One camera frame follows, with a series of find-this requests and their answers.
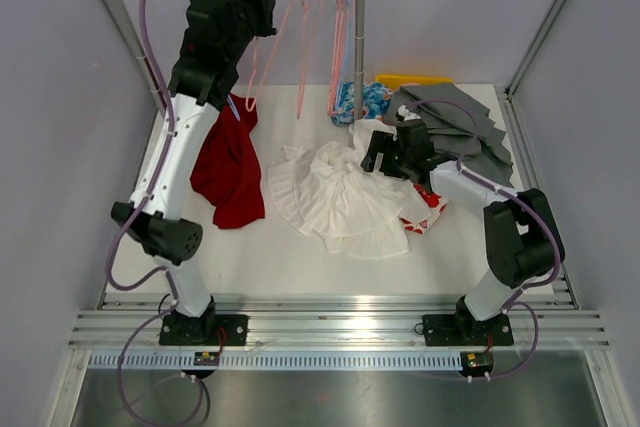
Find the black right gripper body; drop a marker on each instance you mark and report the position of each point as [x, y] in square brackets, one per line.
[395, 161]

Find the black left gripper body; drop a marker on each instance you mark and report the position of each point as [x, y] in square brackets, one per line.
[253, 11]

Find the pink hanger of grey skirt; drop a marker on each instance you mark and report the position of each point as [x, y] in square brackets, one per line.
[310, 10]

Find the grey skirt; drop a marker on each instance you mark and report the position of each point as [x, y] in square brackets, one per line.
[458, 125]

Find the red poppy print skirt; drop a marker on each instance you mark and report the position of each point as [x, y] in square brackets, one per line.
[421, 210]

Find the blue floral skirt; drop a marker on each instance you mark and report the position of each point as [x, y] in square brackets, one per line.
[375, 103]

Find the pink hanger of white skirt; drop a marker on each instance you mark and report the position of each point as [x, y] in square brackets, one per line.
[254, 91]

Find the pink wire hanger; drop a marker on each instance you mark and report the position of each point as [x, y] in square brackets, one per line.
[337, 54]

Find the white pleated skirt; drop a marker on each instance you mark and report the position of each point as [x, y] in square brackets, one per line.
[324, 191]

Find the blue wire hanger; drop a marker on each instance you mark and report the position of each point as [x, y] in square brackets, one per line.
[346, 32]

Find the dark red skirt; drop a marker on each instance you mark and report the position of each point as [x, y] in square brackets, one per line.
[227, 172]

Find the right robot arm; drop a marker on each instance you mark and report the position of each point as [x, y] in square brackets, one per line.
[522, 243]

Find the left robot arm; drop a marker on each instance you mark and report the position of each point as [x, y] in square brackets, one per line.
[217, 35]

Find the yellow plastic bin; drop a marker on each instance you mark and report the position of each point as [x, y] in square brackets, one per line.
[394, 81]

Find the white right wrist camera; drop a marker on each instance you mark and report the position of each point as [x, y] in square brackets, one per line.
[405, 114]

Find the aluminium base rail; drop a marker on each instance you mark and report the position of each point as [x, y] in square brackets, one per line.
[384, 333]

